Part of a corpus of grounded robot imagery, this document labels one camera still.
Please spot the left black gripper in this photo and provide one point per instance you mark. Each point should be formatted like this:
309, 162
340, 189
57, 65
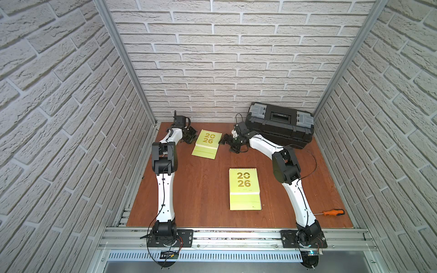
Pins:
188, 131

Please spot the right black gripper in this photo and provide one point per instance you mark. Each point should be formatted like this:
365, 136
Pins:
236, 149

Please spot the green calendar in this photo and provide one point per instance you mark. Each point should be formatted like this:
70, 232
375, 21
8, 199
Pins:
244, 190
207, 144

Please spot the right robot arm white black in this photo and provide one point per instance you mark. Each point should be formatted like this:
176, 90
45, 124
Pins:
286, 170

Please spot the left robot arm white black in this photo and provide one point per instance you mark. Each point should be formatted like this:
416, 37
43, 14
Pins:
164, 163

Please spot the black grey toolbox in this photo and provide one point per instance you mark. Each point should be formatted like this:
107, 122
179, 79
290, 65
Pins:
284, 126

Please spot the orange screwdriver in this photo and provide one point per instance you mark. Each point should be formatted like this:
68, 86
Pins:
332, 212

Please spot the perforated metal grille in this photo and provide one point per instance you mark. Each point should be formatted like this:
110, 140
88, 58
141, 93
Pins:
206, 256

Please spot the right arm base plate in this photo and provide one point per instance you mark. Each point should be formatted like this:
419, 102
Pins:
290, 238

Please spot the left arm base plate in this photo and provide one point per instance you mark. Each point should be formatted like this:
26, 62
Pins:
183, 238

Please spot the aluminium rail frame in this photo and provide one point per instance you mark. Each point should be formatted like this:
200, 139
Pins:
252, 239

